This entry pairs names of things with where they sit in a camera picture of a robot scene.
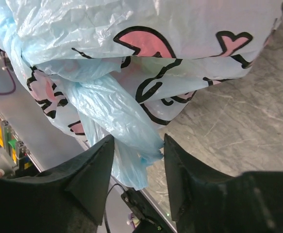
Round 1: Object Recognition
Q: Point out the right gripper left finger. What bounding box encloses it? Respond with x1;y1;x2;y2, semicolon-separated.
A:
0;135;114;233

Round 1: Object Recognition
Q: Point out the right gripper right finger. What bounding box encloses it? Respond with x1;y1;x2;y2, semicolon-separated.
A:
164;135;283;233

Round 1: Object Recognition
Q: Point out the blue printed plastic bag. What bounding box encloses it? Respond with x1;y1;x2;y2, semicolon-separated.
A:
0;0;283;190

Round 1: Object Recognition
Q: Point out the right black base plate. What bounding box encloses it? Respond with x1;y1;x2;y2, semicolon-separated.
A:
103;183;171;233

